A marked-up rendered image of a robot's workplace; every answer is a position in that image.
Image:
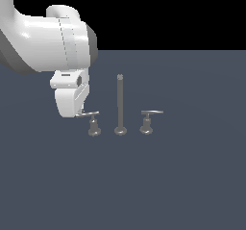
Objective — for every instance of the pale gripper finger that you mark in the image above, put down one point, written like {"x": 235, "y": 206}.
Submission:
{"x": 82, "y": 110}

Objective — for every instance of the tall grey peg post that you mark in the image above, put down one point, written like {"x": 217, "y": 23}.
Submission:
{"x": 120, "y": 105}

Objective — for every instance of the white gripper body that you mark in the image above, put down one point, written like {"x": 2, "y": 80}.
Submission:
{"x": 68, "y": 92}

